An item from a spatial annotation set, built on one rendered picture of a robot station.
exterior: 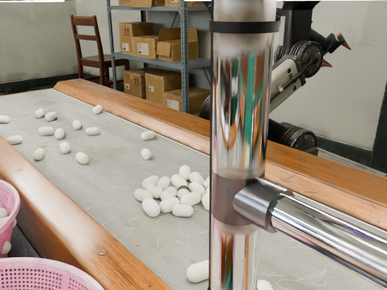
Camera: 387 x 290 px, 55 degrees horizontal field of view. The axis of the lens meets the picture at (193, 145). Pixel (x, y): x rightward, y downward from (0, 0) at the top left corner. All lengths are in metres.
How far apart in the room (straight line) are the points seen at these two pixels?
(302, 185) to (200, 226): 0.20
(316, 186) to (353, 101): 2.06
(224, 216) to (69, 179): 0.56
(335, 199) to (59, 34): 4.94
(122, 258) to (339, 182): 0.36
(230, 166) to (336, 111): 2.60
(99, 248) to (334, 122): 2.41
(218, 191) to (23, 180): 0.54
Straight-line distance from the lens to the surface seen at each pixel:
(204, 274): 0.44
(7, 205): 0.66
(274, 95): 1.06
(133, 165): 0.73
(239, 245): 0.17
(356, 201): 0.61
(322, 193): 0.63
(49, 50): 5.30
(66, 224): 0.53
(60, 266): 0.45
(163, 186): 0.62
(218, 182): 0.16
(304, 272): 0.48
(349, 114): 2.70
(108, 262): 0.45
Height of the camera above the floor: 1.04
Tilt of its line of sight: 21 degrees down
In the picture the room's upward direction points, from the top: straight up
